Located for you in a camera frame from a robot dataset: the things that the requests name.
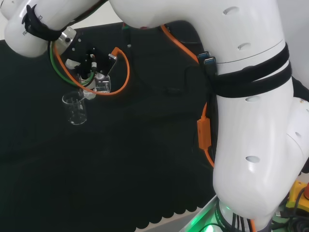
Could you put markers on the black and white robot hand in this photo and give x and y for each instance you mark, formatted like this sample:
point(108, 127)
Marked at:
point(96, 60)

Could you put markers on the clear glass beaker with water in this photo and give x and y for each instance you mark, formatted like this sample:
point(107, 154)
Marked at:
point(102, 85)

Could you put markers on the clear empty glass beaker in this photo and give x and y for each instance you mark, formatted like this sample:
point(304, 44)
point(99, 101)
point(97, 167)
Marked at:
point(76, 116)

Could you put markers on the black bench cloth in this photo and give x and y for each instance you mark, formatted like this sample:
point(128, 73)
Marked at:
point(120, 157)

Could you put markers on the blue USB plug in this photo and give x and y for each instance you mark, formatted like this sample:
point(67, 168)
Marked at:
point(203, 55)
point(210, 63)

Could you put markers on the yellow stop button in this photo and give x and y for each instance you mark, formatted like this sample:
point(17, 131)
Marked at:
point(297, 193)

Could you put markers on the white wrist camera shell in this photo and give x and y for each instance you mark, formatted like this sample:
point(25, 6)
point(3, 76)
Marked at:
point(72, 64)

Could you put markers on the grey metal base plate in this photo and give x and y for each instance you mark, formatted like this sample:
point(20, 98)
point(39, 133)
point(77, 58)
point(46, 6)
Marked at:
point(193, 222)

